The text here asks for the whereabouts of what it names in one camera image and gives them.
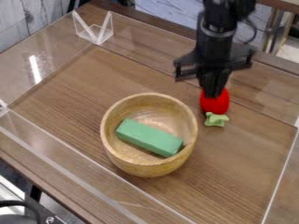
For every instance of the wooden bowl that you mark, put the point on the wooden bowl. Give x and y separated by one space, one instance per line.
161 112

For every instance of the red plush strawberry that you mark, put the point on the red plush strawberry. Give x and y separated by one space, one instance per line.
215 108

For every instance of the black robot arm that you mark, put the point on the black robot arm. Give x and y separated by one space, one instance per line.
215 57

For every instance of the wooden background furniture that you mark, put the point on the wooden background furniture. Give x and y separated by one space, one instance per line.
272 18

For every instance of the clear acrylic corner bracket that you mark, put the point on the clear acrylic corner bracket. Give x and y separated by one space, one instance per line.
93 33

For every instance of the black table leg frame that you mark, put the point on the black table leg frame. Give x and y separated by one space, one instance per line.
20 206

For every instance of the green rectangular block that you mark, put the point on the green rectangular block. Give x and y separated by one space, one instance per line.
148 138

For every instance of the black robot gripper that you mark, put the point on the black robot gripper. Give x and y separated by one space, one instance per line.
192 66

